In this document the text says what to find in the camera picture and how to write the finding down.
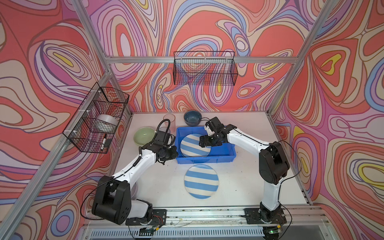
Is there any black wire basket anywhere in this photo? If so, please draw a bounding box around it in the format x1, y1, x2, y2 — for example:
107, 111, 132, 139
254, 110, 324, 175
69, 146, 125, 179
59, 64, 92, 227
63, 83, 130, 154
173, 50, 238, 86

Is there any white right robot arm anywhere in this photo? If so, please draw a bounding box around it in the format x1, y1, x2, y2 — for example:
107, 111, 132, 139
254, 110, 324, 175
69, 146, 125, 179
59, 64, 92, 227
199, 117, 290, 224

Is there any black marker pen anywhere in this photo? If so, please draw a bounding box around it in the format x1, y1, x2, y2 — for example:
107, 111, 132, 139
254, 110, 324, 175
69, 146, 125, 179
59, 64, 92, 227
101, 134, 107, 151

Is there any dark blue ceramic bowl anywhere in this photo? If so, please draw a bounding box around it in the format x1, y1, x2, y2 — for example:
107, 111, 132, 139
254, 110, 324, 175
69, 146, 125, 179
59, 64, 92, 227
184, 110, 202, 127

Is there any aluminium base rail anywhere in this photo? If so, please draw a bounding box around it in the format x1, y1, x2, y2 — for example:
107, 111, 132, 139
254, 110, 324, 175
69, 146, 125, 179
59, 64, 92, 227
78, 206, 335, 240

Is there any light green ceramic bowl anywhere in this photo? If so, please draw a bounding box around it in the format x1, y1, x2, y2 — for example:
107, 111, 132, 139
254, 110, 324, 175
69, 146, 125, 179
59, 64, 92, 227
133, 127, 155, 147

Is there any black wire basket back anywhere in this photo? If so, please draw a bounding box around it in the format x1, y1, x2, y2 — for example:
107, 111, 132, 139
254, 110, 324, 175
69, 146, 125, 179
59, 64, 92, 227
173, 50, 238, 86

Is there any pink plastic cup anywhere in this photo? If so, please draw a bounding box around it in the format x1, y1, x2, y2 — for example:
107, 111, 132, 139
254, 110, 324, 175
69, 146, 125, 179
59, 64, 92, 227
163, 114, 176, 134

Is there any blue ribbed plastic cup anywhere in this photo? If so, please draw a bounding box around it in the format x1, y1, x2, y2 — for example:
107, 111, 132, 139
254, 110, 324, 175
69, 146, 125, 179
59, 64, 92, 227
159, 127, 171, 136

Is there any black wire basket left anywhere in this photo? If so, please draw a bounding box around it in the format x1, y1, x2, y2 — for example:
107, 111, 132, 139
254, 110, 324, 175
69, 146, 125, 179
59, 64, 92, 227
63, 83, 130, 154

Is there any blue white striped plate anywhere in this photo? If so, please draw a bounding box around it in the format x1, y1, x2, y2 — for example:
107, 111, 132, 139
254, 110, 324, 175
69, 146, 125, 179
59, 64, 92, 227
180, 134, 211, 157
184, 164, 220, 200

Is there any blue plastic bin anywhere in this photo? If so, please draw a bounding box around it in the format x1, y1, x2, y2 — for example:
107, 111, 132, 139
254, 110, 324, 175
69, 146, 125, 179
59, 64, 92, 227
175, 127, 237, 164

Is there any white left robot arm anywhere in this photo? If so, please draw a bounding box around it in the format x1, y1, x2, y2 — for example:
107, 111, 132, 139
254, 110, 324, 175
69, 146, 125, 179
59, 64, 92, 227
92, 131, 178, 225

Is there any white tape roll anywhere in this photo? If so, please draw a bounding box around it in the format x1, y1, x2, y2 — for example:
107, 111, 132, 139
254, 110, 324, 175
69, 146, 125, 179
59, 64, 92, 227
95, 114, 118, 133

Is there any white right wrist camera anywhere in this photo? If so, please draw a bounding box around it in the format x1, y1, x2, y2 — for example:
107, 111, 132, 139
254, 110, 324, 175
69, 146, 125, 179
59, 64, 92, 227
204, 126, 215, 136

